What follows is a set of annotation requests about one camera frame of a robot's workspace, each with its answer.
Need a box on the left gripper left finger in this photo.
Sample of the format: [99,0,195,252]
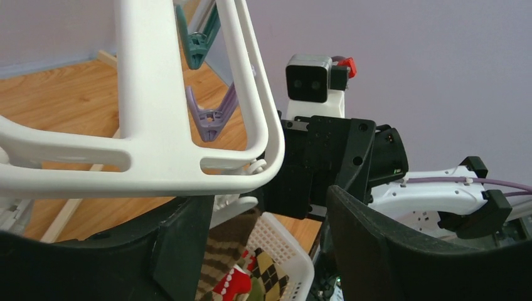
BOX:
[1,196,213,300]

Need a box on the white plastic clip hanger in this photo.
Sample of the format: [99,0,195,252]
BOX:
[1,1,285,199]

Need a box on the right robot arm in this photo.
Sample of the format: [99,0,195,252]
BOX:
[253,115,531,239]

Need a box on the brown striped sock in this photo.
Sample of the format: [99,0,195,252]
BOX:
[194,208,261,300]

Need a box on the teal hanger clip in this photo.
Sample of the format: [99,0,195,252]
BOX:
[174,1,221,70]

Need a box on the white centre laundry basket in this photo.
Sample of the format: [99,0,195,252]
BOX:
[247,213,314,301]

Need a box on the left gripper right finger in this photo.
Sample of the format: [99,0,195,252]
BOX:
[326,186,531,300]

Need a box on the purple hanger clip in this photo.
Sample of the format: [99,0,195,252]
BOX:
[185,83,238,142]

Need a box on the white hanger clip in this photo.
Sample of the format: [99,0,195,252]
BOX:
[209,159,267,230]

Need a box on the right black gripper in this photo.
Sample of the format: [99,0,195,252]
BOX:
[249,110,377,221]

